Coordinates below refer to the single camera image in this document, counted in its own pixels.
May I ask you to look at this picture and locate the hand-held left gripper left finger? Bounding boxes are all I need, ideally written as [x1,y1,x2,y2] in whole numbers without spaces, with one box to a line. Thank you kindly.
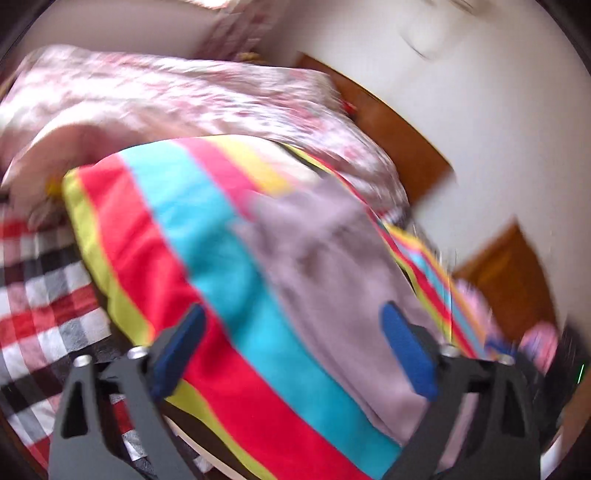
[48,302,207,480]

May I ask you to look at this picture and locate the rolled pink floral quilt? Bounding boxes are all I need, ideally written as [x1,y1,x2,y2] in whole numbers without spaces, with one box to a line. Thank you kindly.
[519,323,561,370]

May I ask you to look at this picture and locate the red plaid bed sheet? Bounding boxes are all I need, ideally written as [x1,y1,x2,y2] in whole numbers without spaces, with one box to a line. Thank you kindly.
[0,203,153,472]

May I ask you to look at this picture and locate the air conditioner power cable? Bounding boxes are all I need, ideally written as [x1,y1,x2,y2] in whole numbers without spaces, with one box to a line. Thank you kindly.
[402,18,444,58]

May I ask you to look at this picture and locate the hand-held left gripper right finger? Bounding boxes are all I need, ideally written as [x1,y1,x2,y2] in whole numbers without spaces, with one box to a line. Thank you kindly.
[379,301,541,480]

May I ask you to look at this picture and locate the carved wooden headboard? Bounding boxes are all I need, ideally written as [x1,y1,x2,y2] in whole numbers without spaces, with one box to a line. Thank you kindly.
[455,224,559,333]

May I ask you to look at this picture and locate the rainbow striped blanket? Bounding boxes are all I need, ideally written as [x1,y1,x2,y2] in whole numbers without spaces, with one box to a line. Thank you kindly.
[62,135,490,480]

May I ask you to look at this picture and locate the lilac fleece pants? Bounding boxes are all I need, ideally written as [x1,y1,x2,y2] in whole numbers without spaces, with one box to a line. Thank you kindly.
[231,178,467,446]

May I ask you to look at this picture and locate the plain wooden headboard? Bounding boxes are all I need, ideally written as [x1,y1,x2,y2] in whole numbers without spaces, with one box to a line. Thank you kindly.
[295,53,455,206]

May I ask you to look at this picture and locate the pink floral curtain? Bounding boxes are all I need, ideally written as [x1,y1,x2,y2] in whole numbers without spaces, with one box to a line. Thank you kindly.
[194,0,278,61]

